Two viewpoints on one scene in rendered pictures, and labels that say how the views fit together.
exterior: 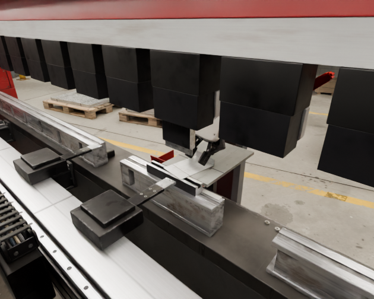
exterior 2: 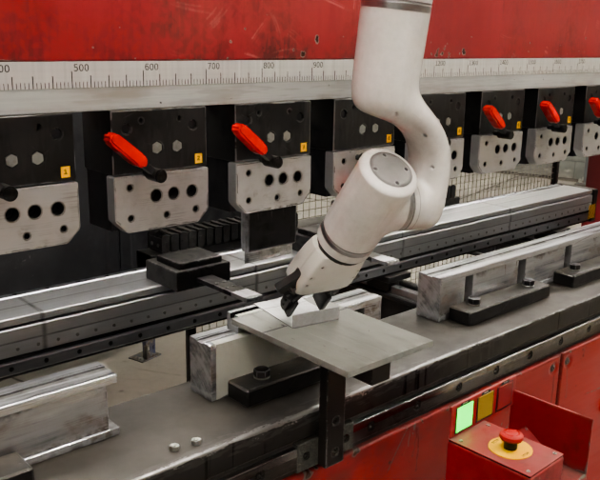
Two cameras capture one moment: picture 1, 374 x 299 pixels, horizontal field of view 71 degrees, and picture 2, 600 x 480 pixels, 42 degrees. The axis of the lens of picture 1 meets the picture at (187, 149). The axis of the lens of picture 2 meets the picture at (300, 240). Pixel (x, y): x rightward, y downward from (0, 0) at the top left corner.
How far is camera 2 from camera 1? 1.46 m
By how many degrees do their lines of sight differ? 90
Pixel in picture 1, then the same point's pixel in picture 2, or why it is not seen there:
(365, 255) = not seen: outside the picture
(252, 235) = (175, 424)
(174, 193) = not seen: hidden behind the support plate
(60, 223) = not seen: hidden behind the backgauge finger
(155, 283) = (86, 295)
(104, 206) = (186, 253)
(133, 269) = (111, 289)
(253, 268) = (111, 411)
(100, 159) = (426, 305)
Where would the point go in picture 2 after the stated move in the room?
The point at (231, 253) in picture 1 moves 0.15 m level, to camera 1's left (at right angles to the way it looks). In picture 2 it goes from (150, 400) to (176, 362)
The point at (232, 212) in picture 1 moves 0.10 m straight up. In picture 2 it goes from (242, 415) to (242, 354)
